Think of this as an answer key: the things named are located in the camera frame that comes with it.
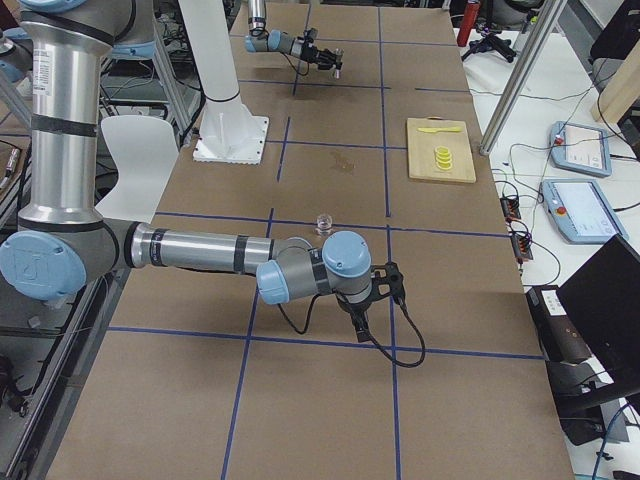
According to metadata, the red cylinder bottle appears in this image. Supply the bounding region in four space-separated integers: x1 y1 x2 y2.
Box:
456 0 480 47

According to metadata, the black computer monitor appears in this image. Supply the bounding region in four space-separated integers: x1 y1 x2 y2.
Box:
558 235 639 381

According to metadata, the teach pendant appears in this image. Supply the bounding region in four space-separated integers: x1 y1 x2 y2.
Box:
549 121 612 178
540 179 629 245

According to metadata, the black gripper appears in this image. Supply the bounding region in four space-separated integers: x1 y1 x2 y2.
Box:
335 292 371 343
301 42 343 71

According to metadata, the near teach pendant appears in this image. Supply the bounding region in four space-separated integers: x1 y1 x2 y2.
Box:
540 179 629 245

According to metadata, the wooden cutting board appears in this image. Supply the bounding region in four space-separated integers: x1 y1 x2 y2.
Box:
406 118 476 184

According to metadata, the black box on table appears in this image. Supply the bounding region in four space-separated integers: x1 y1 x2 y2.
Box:
526 285 591 365

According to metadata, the camera cable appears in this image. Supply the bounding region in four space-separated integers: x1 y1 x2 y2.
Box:
275 292 427 367
282 49 314 77

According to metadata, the aluminium frame post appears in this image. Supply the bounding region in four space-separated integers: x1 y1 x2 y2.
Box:
479 0 567 156

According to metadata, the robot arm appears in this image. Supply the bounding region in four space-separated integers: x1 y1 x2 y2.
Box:
245 0 344 78
1 1 381 342

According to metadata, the lemon slice one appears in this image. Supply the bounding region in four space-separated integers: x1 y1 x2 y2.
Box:
436 161 453 171

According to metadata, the steel measuring jigger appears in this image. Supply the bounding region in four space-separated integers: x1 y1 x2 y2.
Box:
333 48 344 79

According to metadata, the lemon slice four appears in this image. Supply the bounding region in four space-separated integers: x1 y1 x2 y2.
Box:
434 146 451 156

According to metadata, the far teach pendant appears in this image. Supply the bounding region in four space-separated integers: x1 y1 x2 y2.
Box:
549 121 612 178

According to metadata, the lemon slice three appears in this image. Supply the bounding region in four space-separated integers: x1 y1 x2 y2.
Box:
435 150 452 162

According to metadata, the clear glass shaker cup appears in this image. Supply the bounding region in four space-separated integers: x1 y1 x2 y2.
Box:
315 213 334 236

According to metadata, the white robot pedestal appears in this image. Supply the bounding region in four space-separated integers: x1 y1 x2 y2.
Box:
179 0 269 165

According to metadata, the yellow plastic knife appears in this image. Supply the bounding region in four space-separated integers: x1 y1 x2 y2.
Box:
416 126 463 134

